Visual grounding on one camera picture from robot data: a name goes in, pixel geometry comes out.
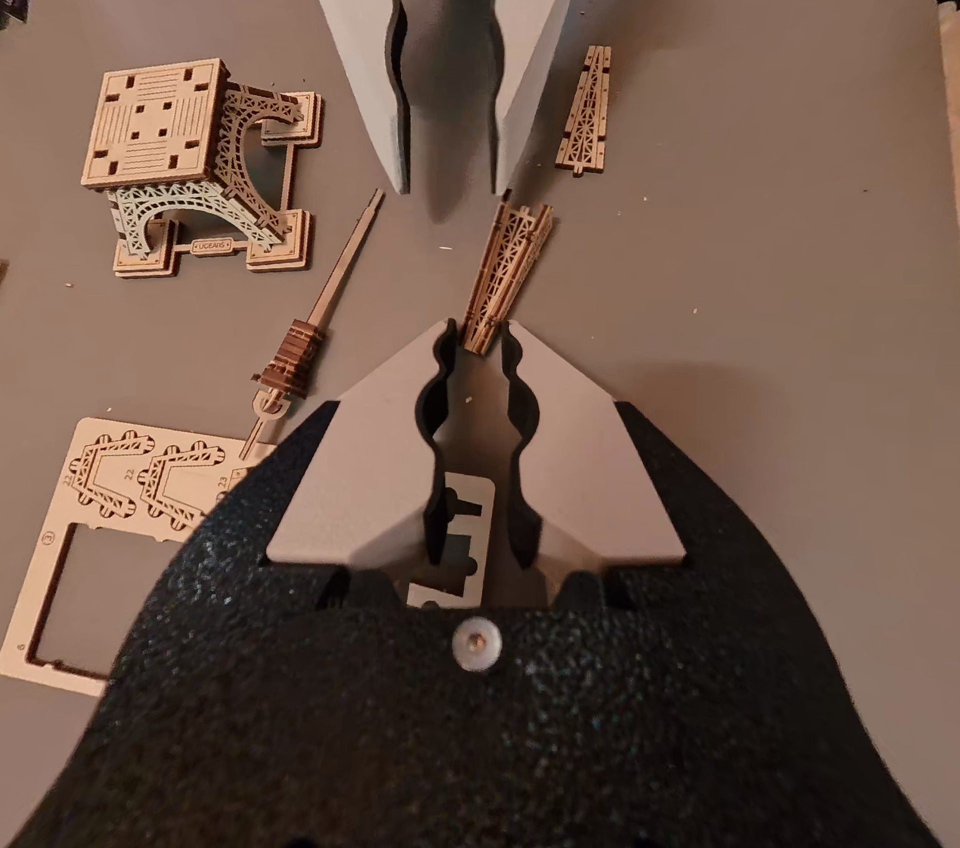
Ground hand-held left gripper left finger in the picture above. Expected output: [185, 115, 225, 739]
[264, 319, 462, 601]

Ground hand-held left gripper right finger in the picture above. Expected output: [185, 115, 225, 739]
[499, 320, 689, 601]

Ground wooden lattice panel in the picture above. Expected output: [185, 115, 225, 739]
[555, 45, 612, 177]

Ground wooden tower spire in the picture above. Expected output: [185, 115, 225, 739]
[238, 189, 385, 462]

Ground wooden tower section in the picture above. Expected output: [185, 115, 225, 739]
[459, 190, 555, 355]

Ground grey desk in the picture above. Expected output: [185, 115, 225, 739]
[0, 0, 946, 848]

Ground slotted wooden parts sheet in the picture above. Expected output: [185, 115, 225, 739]
[405, 473, 498, 610]

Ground wooden tower base model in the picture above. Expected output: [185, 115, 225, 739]
[81, 59, 325, 280]

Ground wooden cut-out sheet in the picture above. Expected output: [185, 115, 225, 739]
[0, 416, 279, 699]

